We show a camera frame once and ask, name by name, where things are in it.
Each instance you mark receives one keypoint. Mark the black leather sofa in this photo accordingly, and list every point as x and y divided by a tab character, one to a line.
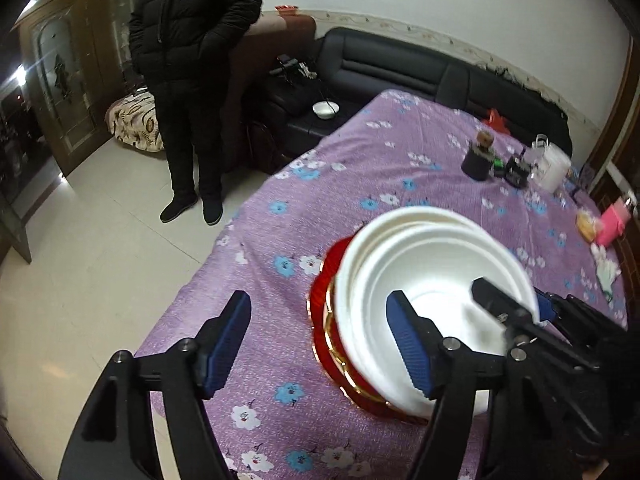
390	70

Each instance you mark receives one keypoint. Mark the red plate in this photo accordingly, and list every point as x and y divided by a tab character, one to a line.
320	305

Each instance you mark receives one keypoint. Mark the bag of orange food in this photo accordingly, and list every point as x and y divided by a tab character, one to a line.
586	225

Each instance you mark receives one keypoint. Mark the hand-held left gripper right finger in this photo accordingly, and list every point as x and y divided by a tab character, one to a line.
410	340

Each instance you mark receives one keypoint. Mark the black jar with cork lid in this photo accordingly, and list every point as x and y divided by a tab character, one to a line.
477	162

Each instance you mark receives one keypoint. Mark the pink thermos with knitted sleeve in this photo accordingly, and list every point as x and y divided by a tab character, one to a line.
612	222

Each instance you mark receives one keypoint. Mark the brown armchair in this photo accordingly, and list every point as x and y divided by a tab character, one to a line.
280	40

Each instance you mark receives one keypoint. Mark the wooden wardrobe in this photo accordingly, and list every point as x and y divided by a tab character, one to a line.
75	85

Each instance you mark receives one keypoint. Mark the purple floral tablecloth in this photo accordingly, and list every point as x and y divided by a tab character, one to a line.
350	175

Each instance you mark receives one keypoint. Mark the large white disposable bowl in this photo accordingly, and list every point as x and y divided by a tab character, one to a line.
380	230

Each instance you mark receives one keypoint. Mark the patterned brown cushion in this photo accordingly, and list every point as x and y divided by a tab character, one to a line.
135	120

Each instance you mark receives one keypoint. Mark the white ceramic bowl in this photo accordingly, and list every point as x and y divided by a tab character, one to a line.
325	111

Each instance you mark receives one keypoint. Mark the clear glass cup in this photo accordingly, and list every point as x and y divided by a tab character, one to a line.
540	142

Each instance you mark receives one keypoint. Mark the white plastic jar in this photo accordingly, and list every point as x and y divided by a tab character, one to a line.
555	170

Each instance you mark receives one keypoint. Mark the green snack packet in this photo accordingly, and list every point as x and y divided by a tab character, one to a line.
498	163

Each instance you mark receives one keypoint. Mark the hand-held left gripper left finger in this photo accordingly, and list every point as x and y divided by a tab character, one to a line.
227	340

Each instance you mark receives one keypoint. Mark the red plastic bag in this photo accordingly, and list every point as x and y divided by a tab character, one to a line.
496	122

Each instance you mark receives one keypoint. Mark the white cotton glove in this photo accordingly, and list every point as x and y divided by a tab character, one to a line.
606	265

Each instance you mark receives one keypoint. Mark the small red tray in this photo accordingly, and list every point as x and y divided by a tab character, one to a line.
287	9

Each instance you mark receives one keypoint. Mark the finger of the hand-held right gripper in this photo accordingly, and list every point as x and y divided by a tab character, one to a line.
500	305
545	307

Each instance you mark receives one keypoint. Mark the black jar with tag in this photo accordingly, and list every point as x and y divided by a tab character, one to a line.
517	175

